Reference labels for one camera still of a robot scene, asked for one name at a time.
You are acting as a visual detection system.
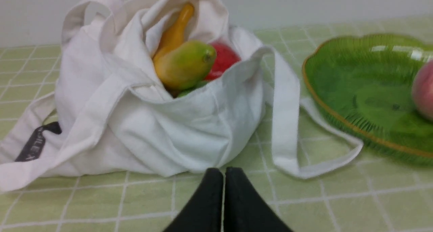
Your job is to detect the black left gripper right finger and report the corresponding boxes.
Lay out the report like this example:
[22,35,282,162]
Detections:
[223,167,292,232]

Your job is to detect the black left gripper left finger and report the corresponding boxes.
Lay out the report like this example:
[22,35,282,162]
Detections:
[164,168,223,232]

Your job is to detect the yellow plastic banana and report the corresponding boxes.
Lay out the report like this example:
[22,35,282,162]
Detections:
[153,2,195,62]

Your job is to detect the green fruit in bag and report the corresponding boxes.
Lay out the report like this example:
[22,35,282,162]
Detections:
[177,80,209,98]

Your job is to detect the white cloth tote bag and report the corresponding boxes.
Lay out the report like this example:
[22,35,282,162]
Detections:
[0,0,363,192]

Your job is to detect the green glass fruit plate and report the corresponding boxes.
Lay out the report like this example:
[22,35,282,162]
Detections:
[302,33,433,167]

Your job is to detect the green checkered tablecloth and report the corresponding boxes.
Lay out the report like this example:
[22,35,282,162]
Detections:
[0,17,433,232]

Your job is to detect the yellow-green mango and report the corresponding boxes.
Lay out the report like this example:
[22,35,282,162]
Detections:
[153,40,218,91]

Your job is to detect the red apple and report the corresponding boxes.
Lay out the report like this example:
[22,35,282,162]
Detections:
[204,42,241,81]

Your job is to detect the pink peach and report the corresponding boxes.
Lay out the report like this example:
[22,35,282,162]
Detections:
[411,60,433,121]

